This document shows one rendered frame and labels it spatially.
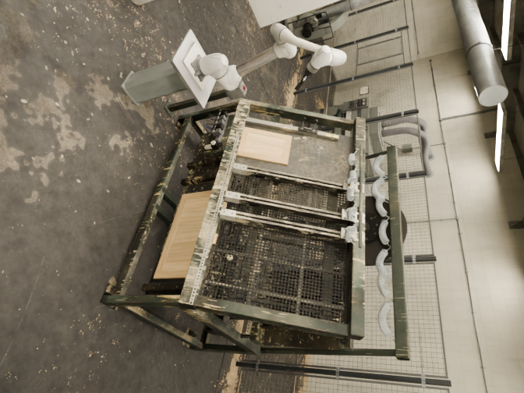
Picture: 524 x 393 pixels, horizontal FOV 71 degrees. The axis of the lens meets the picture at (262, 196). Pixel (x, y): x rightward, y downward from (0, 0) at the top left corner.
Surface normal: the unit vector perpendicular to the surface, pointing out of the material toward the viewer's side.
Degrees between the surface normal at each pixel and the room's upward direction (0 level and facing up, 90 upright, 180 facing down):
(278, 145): 60
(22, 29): 0
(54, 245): 0
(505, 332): 90
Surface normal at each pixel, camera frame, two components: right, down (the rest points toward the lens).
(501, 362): -0.40, -0.61
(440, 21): -0.18, 0.78
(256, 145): 0.11, -0.56
